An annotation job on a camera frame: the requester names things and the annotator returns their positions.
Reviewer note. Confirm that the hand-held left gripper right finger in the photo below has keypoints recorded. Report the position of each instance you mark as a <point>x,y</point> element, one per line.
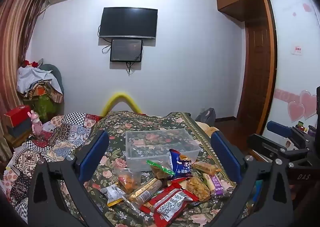
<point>226,157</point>

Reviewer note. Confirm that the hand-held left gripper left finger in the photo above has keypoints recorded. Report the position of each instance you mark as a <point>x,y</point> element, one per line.
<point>96,152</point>

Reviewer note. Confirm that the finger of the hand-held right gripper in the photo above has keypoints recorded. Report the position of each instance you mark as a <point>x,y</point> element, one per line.
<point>277,128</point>
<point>260,144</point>

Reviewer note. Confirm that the purple label bar packet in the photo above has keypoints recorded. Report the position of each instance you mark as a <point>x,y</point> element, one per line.
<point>216,183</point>

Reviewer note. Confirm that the clear orange snack packet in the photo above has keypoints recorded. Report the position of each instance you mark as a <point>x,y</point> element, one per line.
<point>127,179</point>

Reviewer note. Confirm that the clear plastic container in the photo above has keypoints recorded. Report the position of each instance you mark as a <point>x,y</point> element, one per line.
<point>140,139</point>

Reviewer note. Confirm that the blue snack packet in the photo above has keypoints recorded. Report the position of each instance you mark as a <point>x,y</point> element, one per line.
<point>181,167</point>

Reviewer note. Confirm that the gold biscuit packet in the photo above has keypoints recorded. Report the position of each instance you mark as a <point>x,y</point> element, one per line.
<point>145,190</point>

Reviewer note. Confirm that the green-edged clear snack packet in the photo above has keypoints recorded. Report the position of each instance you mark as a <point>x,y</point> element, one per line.
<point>160,169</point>

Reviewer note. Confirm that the small green jar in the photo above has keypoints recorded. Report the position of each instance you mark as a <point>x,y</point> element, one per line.
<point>300,126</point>

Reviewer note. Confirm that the brown wrapped snack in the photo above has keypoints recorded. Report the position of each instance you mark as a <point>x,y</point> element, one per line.
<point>205,167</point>

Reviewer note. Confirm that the pink heart stickers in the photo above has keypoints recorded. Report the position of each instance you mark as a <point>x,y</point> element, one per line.
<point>300,107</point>

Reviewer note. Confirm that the beige blanket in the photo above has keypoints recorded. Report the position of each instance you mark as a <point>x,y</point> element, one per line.
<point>210,129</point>

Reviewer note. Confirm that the small purple jar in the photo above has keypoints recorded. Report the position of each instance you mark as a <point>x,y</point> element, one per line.
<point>311,131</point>

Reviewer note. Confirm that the patchwork quilt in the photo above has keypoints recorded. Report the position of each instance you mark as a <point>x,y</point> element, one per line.
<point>67,132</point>

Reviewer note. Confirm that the yellow nut packet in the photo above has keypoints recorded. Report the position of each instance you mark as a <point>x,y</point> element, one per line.
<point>197,189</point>

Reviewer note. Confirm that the small white snack packet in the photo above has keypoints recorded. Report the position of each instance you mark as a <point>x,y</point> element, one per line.
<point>113,193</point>

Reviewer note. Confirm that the grey bag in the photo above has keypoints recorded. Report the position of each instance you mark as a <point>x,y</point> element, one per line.
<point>206,115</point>

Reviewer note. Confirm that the white sliding wardrobe door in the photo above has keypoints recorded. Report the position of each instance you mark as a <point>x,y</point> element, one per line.
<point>287,79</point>

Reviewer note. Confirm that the yellow foam tube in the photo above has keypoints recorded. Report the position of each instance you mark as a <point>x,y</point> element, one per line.
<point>120,95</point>

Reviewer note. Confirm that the green floral blanket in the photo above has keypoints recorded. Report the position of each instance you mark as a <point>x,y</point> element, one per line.
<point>150,122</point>

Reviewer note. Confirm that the wooden wardrobe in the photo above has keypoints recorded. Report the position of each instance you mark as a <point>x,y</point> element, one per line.
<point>255,67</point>

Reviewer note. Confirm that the green bag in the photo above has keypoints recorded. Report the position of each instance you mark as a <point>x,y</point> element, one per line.
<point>45,107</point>

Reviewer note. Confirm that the pink toy rabbit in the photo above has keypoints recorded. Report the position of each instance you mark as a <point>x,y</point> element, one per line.
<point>35,122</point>

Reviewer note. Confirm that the red snack packet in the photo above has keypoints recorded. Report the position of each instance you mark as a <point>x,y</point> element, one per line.
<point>167,204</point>

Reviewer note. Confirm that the grey box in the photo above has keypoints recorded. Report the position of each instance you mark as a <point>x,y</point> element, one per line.
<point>21,128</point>

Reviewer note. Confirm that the red box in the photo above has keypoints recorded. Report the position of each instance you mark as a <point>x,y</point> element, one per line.
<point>17,114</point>

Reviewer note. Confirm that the grey chair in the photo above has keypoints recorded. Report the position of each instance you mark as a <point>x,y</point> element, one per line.
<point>56,72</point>

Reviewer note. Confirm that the pile of clothes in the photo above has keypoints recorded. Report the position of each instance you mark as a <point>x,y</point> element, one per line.
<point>35,79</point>

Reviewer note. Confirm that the striped brown curtain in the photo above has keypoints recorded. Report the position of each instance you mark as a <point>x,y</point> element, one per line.
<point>15,42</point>

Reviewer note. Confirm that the small wall sticker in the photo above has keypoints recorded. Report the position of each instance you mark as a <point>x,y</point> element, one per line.
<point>297,51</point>

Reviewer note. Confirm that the small black wall monitor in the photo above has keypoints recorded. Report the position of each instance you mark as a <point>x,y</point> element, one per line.
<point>126,49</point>

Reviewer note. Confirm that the black wall television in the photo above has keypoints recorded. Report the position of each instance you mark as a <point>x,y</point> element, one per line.
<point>128,22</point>

